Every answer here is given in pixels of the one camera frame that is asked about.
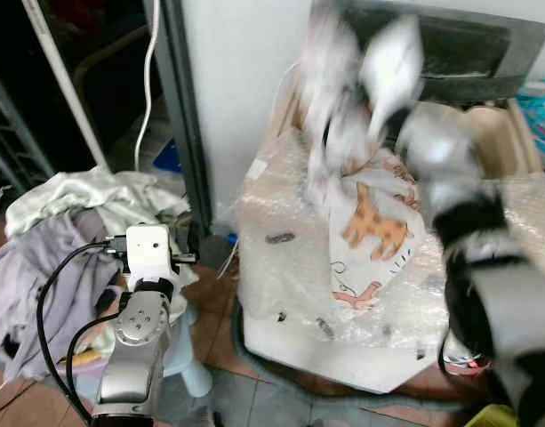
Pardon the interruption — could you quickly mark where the grey lilac garment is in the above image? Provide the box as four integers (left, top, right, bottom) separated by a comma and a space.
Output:
0, 209, 122, 383

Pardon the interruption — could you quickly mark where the blue item behind frame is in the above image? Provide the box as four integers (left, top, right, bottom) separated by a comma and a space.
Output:
152, 138, 184, 174

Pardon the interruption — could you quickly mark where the long black arm cable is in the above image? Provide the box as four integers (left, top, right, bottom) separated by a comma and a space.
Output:
35, 236, 126, 419

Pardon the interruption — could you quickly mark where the white hanging cable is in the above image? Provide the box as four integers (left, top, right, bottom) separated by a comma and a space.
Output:
132, 0, 162, 172

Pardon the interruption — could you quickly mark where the yellow-green plastic object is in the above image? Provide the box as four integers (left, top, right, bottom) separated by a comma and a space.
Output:
463, 403, 519, 427

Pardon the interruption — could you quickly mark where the light green cloth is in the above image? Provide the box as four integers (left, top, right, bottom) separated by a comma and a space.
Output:
5, 165, 197, 294

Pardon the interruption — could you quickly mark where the short black arm cable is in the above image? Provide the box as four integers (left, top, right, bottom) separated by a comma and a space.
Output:
65, 313, 122, 415

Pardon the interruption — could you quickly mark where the white cloth with orange giraffes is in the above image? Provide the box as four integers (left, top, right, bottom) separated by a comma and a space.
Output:
294, 0, 424, 312

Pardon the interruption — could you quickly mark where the dark metal rack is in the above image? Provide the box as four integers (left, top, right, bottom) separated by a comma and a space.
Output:
0, 62, 55, 192

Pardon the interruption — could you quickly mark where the grey door frame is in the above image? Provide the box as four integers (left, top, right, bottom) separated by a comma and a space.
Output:
146, 0, 215, 237

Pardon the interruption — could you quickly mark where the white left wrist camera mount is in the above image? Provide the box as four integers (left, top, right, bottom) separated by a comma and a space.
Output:
124, 224, 181, 286

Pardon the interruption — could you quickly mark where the white slanted pole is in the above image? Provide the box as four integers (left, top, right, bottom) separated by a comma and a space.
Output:
21, 0, 108, 170

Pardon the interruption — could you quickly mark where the clear bubble wrap cover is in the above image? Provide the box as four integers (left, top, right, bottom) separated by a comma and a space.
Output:
236, 67, 545, 357

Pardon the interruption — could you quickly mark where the teal patterned cloth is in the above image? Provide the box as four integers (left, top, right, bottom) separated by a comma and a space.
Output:
517, 78, 545, 170

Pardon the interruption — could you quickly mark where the cream top-load washing machine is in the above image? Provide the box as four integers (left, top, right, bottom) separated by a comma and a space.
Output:
236, 76, 545, 392

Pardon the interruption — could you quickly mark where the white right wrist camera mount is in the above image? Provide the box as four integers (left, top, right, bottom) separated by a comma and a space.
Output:
359, 16, 426, 139

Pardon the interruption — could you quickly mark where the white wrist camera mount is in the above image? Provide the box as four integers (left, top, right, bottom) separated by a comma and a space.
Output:
359, 16, 426, 139
124, 224, 181, 286

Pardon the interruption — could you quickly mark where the white plastic stool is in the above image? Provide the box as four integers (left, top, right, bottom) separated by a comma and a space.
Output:
161, 302, 215, 399

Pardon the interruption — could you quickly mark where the grey transparent washer lid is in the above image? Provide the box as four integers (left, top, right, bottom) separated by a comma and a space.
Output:
330, 0, 545, 106

